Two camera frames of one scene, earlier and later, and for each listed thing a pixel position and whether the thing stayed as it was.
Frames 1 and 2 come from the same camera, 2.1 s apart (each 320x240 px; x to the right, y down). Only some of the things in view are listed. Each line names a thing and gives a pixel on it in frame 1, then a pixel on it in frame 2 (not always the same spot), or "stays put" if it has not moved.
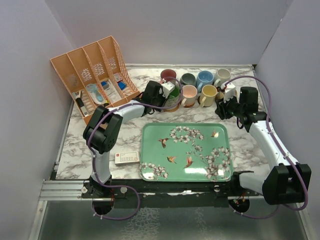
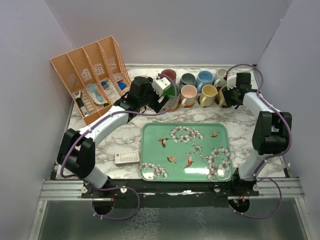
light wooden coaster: x=189 y=106 stays put
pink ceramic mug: x=189 y=93 stays put
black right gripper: x=221 y=109 -> x=229 y=101
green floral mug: x=174 y=97 stays put
